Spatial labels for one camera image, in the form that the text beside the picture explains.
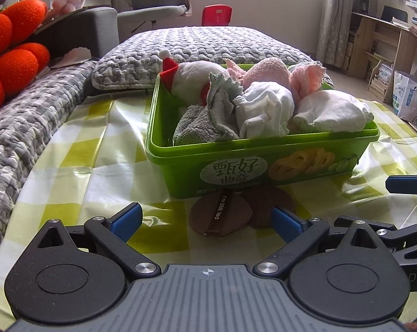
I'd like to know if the green plastic storage box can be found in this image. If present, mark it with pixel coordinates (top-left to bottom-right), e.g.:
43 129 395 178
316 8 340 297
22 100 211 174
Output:
146 75 379 198

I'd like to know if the grey green towel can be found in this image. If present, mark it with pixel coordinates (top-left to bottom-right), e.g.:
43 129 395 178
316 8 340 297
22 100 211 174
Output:
172 73 243 146

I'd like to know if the white red santa plush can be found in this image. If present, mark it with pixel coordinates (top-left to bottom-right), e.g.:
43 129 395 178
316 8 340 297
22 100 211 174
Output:
159 49 229 106

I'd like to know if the wooden desk with shelves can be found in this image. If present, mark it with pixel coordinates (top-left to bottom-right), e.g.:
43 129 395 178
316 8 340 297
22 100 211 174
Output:
342 0 417 103

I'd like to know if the grey patterned curtain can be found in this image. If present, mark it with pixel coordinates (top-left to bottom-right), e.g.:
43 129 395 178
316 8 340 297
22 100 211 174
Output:
317 0 353 68

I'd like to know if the yellow white checkered tablecloth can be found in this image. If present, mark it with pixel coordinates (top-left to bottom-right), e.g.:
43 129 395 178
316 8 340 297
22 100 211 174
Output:
0 93 417 328

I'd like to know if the white paper scrap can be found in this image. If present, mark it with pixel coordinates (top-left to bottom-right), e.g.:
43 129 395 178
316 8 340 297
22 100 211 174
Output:
51 47 92 69

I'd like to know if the white cloth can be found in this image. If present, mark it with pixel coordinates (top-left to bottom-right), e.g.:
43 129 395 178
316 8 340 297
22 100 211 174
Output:
292 89 374 133
233 82 295 139

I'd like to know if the red plastic stool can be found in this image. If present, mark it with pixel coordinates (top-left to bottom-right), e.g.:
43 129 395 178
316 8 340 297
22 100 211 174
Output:
201 4 232 26

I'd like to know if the white printed paper bag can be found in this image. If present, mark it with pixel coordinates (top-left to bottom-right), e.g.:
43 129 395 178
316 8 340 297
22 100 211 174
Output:
392 71 417 123

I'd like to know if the grey sofa with quilted cover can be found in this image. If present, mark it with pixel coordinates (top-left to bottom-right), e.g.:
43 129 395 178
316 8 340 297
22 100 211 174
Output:
0 7 119 245

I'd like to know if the pink plush toy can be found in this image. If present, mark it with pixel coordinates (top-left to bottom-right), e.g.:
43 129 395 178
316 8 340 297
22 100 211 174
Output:
46 0 86 20

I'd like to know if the orange carrot plush pillow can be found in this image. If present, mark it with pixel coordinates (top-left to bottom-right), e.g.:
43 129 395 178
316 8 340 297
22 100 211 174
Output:
0 0 51 107

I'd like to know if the grey quilted ottoman cushion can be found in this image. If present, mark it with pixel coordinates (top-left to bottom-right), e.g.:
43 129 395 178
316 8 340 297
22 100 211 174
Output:
91 26 312 91

